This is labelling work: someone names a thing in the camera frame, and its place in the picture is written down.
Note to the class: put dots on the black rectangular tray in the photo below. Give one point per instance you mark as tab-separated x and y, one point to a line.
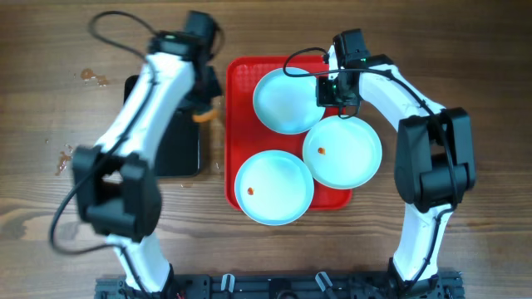
179	154

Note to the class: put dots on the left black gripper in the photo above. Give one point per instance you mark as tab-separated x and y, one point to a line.
214	87

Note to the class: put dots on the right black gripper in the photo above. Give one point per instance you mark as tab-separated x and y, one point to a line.
325	97

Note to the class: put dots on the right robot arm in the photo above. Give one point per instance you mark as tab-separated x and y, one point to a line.
435	162

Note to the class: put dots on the light blue plate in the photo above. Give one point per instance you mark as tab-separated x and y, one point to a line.
274	187
287	105
342	153

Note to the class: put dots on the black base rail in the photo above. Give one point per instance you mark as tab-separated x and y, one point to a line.
355	285

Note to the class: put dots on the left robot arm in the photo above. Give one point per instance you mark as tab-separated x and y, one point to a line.
115	184

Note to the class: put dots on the green orange sponge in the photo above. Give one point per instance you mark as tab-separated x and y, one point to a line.
201	116

